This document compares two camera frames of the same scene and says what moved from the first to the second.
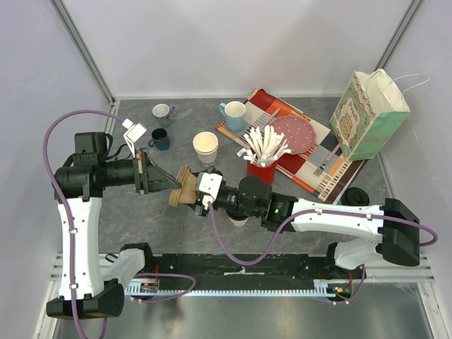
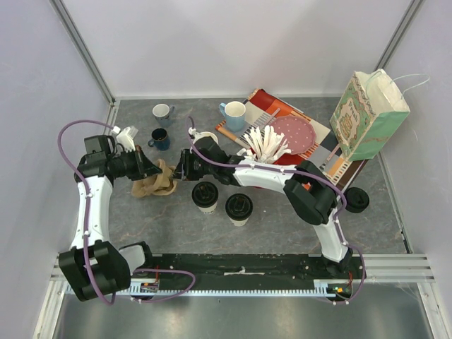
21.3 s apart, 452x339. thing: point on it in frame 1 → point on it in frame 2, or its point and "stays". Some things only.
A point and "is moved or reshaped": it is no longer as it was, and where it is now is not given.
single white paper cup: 239,223 stays
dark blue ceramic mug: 159,139 stays
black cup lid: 355,196 stays
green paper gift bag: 370,111 stays
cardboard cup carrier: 187,193 is moved or reshaped
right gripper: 199,203 → 186,165
